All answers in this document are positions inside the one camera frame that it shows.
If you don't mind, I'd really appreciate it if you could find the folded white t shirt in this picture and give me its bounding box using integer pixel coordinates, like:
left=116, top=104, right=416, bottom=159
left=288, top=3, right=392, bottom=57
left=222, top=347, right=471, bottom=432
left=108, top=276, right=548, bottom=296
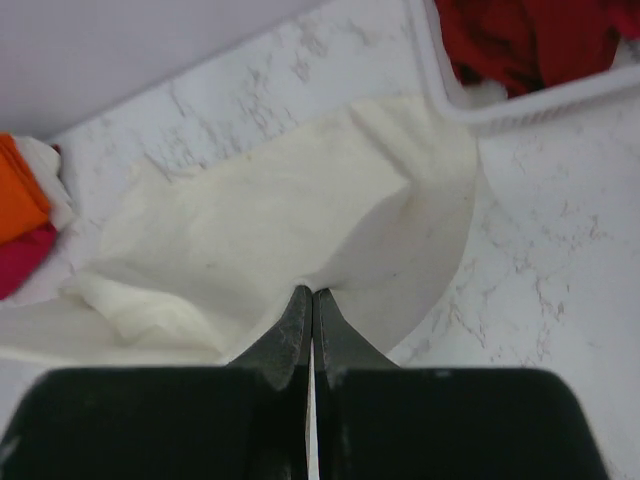
left=14, top=136, right=76, bottom=232

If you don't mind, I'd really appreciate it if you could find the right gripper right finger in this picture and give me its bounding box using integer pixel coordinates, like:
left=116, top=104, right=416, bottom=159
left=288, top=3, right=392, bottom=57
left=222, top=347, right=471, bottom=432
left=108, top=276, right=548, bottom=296
left=312, top=289, right=397, bottom=479

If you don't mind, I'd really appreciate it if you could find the cream white t shirt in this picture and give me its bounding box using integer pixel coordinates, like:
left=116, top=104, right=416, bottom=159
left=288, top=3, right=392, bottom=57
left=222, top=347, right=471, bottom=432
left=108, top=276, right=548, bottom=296
left=1, top=96, right=478, bottom=365

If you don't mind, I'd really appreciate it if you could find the crumpled dark red t shirt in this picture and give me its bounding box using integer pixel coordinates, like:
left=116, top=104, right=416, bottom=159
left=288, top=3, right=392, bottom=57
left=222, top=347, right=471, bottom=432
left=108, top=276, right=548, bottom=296
left=435, top=0, right=639, bottom=98

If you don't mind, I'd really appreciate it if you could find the folded orange t shirt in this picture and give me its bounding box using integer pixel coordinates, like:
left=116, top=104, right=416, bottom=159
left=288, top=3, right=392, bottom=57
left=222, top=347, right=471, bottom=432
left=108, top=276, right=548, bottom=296
left=1, top=133, right=51, bottom=244

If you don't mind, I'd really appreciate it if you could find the folded magenta t shirt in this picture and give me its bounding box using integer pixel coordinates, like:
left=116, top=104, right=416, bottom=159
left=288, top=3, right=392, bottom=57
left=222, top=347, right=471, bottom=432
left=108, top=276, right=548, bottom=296
left=1, top=223, right=58, bottom=300

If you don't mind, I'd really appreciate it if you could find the white plastic basket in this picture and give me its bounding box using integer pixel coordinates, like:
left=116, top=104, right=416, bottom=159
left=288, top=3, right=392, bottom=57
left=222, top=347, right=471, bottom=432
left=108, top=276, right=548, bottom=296
left=404, top=1, right=639, bottom=136

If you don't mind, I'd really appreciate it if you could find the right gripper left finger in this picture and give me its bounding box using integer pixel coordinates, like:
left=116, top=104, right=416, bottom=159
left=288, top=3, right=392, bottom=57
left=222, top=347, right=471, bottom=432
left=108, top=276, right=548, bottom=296
left=231, top=286, right=311, bottom=479

